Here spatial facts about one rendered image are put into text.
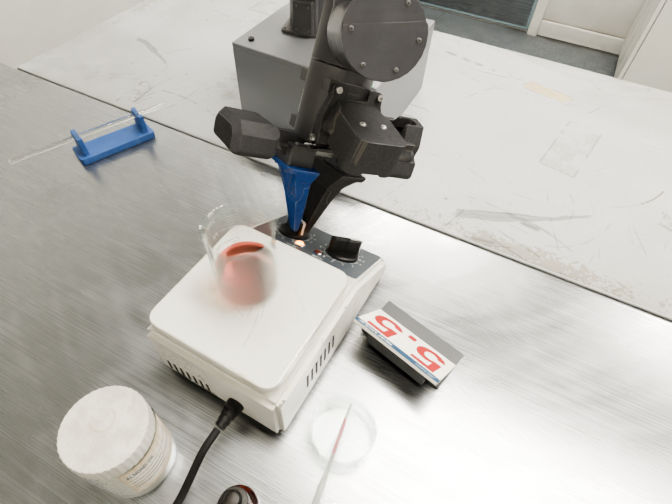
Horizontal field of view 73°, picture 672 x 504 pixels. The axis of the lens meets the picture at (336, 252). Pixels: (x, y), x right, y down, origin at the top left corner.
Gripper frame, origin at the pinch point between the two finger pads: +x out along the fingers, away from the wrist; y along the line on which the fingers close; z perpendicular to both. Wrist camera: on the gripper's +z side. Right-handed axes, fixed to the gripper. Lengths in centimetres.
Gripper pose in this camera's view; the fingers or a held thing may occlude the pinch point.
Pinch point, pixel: (307, 198)
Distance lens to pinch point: 44.1
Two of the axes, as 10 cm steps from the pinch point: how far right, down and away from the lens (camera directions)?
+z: 4.6, 4.8, -7.5
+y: 8.5, 0.2, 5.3
